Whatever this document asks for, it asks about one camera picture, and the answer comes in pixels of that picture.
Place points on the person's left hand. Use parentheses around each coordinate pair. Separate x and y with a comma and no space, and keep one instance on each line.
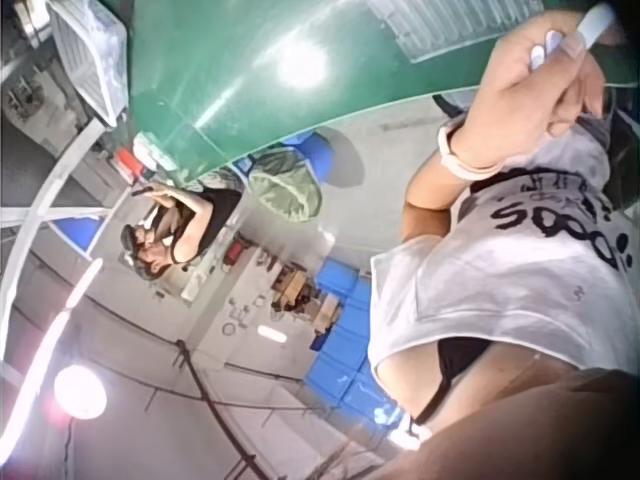
(515,95)

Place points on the white plastic tube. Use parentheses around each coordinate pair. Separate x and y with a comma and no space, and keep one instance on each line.
(597,22)

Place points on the clear plastic tray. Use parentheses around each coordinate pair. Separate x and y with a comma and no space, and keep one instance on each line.
(450,25)

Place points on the blue plastic bin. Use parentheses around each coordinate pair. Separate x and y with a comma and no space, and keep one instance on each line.
(312,147)

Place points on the green mesh sack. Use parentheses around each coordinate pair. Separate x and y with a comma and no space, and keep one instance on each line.
(285,190)

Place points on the green table mat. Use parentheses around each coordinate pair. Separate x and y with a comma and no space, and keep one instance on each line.
(240,75)

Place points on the heap of cardboard boxes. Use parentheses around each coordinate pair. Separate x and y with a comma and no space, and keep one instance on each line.
(300,300)

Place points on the stack of blue crates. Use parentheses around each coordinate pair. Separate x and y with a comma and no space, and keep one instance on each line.
(345,350)

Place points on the red box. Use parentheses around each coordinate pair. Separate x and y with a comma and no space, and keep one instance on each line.
(129,161)

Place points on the white plastic crate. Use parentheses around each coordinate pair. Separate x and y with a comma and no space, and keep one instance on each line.
(85,60)

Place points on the blue triangular panel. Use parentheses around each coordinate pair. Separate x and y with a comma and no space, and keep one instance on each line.
(77,235)

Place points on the round glowing lamp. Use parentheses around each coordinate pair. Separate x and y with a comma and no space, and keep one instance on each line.
(80,392)

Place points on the white metal frame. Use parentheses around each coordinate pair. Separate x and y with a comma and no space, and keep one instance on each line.
(45,200)

